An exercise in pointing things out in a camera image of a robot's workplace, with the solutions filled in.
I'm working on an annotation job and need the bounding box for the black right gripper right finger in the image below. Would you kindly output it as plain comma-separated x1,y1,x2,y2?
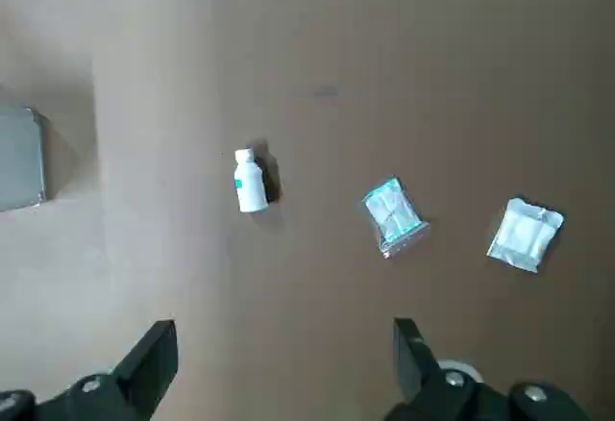
383,317,592,421

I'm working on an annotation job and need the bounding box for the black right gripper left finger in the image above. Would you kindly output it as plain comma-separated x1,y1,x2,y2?
0,319,179,421

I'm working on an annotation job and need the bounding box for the clear bandage packet green print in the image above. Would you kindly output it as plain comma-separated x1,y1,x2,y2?
360,175,431,260

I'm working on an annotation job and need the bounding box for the white gauze packet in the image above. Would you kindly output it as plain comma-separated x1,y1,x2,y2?
485,197,566,274

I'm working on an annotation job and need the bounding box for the white disinfectant bottle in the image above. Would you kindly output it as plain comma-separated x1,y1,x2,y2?
234,148,270,214

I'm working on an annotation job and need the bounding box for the silver aluminium first-aid case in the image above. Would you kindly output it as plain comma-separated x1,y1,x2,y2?
0,106,49,213

